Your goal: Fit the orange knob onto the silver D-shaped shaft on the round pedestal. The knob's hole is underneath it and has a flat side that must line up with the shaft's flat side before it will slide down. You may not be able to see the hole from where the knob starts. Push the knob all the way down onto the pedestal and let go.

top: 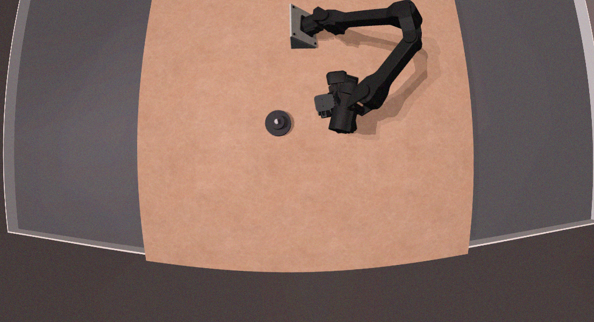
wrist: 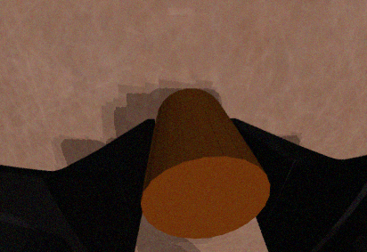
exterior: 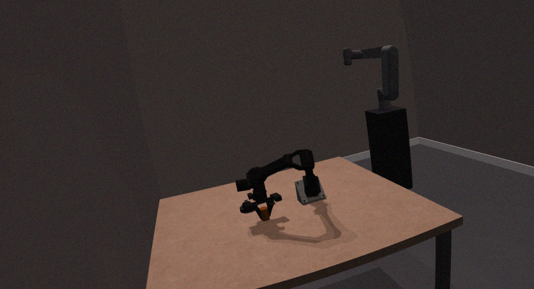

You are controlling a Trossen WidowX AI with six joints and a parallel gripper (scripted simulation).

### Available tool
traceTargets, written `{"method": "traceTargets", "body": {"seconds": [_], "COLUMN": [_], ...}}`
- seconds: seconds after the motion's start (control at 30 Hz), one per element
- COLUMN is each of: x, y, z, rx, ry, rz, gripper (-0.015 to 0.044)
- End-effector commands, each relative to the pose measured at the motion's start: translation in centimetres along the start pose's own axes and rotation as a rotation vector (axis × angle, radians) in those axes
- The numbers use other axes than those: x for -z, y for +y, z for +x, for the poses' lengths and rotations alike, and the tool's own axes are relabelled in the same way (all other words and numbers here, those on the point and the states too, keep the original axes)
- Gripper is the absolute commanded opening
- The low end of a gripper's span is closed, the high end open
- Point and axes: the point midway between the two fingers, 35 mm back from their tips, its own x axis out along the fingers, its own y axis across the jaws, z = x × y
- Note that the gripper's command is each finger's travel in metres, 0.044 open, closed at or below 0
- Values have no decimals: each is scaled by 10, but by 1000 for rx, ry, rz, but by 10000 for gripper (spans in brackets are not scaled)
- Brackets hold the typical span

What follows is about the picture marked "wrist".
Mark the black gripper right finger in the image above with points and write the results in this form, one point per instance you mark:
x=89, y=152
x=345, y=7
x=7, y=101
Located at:
x=311, y=195

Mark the orange knob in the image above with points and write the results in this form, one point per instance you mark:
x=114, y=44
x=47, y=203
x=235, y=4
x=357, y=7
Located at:
x=202, y=180

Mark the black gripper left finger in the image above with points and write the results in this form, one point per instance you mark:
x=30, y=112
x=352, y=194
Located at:
x=94, y=204

